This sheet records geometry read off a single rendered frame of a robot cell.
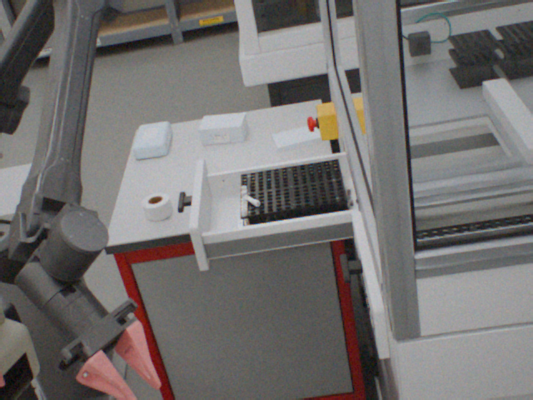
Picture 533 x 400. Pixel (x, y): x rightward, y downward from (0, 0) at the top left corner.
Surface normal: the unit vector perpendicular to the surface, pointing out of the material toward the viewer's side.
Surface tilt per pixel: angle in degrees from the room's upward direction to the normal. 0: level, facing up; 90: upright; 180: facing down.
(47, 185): 60
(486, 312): 90
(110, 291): 0
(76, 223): 45
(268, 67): 90
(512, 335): 90
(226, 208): 0
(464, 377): 90
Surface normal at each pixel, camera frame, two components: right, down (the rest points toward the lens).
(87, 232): 0.57, -0.63
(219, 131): -0.14, 0.55
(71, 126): 0.61, -0.25
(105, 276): -0.17, -0.83
